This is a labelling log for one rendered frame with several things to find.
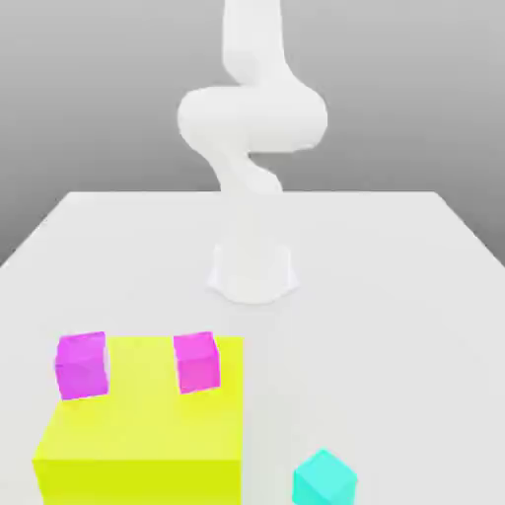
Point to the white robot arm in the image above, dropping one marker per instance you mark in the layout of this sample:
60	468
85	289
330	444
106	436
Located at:
252	118

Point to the small magenta cube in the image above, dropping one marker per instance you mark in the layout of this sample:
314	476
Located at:
81	367
197	365

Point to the small cyan cube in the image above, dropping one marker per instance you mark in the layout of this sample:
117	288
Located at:
323	479

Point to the large yellow box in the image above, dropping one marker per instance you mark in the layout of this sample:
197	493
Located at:
138	434

